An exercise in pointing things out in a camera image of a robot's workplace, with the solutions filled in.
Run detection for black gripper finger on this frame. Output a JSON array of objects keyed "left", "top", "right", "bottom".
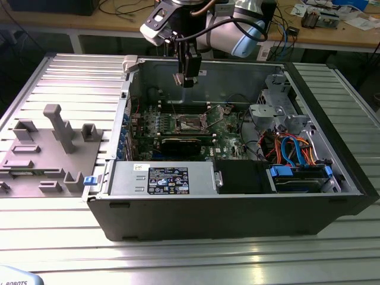
[
  {"left": 183, "top": 47, "right": 203, "bottom": 89},
  {"left": 177, "top": 41, "right": 187, "bottom": 75}
]

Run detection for metal socket cover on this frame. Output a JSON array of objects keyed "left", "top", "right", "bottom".
[{"left": 204, "top": 105, "right": 226, "bottom": 127}]

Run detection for CPU socket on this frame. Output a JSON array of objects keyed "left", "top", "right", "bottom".
[{"left": 175, "top": 114, "right": 208, "bottom": 133}]

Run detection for CPU cooler heatsink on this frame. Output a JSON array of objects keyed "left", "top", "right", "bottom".
[{"left": 300, "top": 8, "right": 321, "bottom": 30}]

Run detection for grey case latch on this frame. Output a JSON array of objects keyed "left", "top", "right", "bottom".
[{"left": 122, "top": 55, "right": 140, "bottom": 74}]

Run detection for wooden workbench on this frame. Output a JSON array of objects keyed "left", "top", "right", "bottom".
[{"left": 0, "top": 0, "right": 380, "bottom": 56}]

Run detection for green motherboard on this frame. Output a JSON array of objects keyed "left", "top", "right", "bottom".
[{"left": 130, "top": 102, "right": 264, "bottom": 163}]

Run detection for black graphics card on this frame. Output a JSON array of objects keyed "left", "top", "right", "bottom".
[{"left": 156, "top": 136, "right": 204, "bottom": 157}]

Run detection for black tower box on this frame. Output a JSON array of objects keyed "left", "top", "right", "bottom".
[{"left": 260, "top": 0, "right": 277, "bottom": 34}]

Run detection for grey metal drive cage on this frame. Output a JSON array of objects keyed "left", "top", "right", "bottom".
[{"left": 248, "top": 103, "right": 286, "bottom": 131}]

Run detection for white printed sheet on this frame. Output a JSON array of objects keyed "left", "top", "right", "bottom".
[{"left": 290, "top": 2, "right": 309, "bottom": 17}]

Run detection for black plastic shroud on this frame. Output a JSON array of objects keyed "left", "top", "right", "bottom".
[{"left": 213, "top": 160, "right": 271, "bottom": 195}]

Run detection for grey power supply unit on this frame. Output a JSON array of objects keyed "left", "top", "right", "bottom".
[{"left": 108, "top": 161, "right": 219, "bottom": 197}]

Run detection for black device on bench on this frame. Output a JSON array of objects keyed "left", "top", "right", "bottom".
[{"left": 5, "top": 0, "right": 96, "bottom": 17}]

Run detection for grey metal device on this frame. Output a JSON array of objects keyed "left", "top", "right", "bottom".
[{"left": 319, "top": 10, "right": 341, "bottom": 30}]

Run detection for hard disk in blue carrier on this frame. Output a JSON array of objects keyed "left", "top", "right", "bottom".
[{"left": 268, "top": 164, "right": 333, "bottom": 194}]

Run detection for black PC case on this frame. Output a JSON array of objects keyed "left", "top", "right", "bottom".
[{"left": 81, "top": 53, "right": 380, "bottom": 243}]

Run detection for grey parts rack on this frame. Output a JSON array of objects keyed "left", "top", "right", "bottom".
[{"left": 0, "top": 103, "right": 105, "bottom": 198}]

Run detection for blue box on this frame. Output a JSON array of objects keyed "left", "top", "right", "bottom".
[{"left": 331, "top": 0, "right": 371, "bottom": 7}]

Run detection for white papers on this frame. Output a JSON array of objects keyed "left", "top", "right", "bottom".
[{"left": 341, "top": 17, "right": 379, "bottom": 31}]

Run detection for pale blue teach pendant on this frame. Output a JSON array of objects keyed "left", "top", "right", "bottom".
[{"left": 0, "top": 265, "right": 45, "bottom": 285}]

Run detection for copper coloured cable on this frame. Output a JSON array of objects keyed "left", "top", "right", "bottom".
[{"left": 189, "top": 0, "right": 214, "bottom": 15}]

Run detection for white wrist camera black face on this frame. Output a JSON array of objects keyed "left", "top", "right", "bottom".
[{"left": 139, "top": 2, "right": 175, "bottom": 47}]

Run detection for small grey wrist camera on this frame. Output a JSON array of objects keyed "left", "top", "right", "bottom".
[{"left": 213, "top": 2, "right": 236, "bottom": 16}]

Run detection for black camera cable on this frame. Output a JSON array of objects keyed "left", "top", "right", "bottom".
[{"left": 173, "top": 17, "right": 268, "bottom": 42}]

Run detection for thick black cable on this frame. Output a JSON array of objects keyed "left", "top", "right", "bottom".
[{"left": 239, "top": 111, "right": 270, "bottom": 163}]

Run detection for perforated metal bracket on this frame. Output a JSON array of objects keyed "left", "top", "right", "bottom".
[{"left": 257, "top": 73, "right": 293, "bottom": 105}]

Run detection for blue cable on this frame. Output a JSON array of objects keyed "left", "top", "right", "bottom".
[{"left": 281, "top": 28, "right": 293, "bottom": 59}]

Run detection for red wire bundle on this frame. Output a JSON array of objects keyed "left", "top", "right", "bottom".
[{"left": 261, "top": 132, "right": 283, "bottom": 163}]

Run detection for blue flat data wire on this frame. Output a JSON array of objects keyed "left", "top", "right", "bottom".
[
  {"left": 280, "top": 135, "right": 296, "bottom": 166},
  {"left": 289, "top": 135, "right": 308, "bottom": 169}
]

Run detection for orange wire bundle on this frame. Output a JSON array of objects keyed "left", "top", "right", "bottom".
[{"left": 296, "top": 135, "right": 320, "bottom": 167}]

